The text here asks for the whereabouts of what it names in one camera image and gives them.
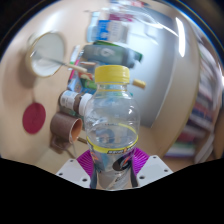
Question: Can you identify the brown mug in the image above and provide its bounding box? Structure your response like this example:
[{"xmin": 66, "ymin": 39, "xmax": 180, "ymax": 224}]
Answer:
[{"xmin": 49, "ymin": 111, "xmax": 84, "ymax": 151}]

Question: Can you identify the cream white mug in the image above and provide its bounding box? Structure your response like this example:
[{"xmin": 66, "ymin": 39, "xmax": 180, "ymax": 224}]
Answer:
[{"xmin": 25, "ymin": 31, "xmax": 67, "ymax": 78}]

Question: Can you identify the wooden-handled spoon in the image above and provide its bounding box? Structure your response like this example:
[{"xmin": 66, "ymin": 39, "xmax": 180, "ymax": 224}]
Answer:
[{"xmin": 36, "ymin": 53, "xmax": 88, "ymax": 74}]

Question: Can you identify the flat round red coaster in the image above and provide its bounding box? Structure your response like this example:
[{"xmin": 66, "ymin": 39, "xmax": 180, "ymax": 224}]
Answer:
[{"xmin": 22, "ymin": 102, "xmax": 47, "ymax": 135}]

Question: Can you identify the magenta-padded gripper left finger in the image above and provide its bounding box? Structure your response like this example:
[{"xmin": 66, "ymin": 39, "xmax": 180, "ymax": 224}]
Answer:
[{"xmin": 55, "ymin": 149, "xmax": 96, "ymax": 189}]

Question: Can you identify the wooden shelf unit with books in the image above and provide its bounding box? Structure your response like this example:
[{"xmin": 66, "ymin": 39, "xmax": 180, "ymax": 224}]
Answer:
[{"xmin": 164, "ymin": 29, "xmax": 224, "ymax": 164}]

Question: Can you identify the white under-shelf light bar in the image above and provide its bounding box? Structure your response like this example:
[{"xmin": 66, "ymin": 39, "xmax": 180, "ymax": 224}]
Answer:
[{"xmin": 175, "ymin": 17, "xmax": 187, "ymax": 58}]

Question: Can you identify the blue white carton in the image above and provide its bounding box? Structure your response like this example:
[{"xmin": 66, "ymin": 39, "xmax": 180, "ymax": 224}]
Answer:
[{"xmin": 87, "ymin": 19, "xmax": 129, "ymax": 44}]

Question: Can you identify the clear yellow-capped drink bottle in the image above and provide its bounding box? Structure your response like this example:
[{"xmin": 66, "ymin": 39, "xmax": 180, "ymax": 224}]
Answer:
[{"xmin": 83, "ymin": 64, "xmax": 141, "ymax": 191}]

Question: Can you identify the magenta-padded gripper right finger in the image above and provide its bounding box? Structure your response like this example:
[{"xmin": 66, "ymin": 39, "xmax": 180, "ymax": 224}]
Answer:
[{"xmin": 131, "ymin": 147, "xmax": 174, "ymax": 188}]

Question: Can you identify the white green tube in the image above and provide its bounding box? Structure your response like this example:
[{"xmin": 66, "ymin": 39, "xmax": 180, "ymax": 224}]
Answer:
[{"xmin": 68, "ymin": 44, "xmax": 83, "ymax": 81}]

